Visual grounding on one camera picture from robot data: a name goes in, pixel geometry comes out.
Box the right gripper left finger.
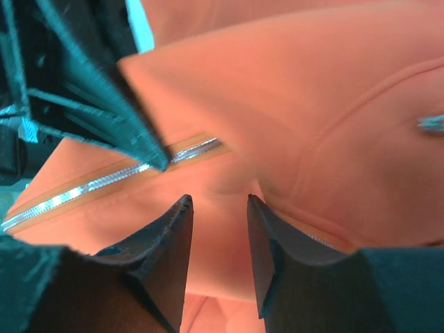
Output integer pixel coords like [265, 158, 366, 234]
[1, 195, 193, 333]

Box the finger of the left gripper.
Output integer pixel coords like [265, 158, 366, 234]
[1, 0, 170, 171]

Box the orange zip jacket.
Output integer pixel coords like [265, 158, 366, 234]
[3, 1, 443, 332]

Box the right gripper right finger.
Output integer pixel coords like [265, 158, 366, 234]
[247, 195, 443, 332]

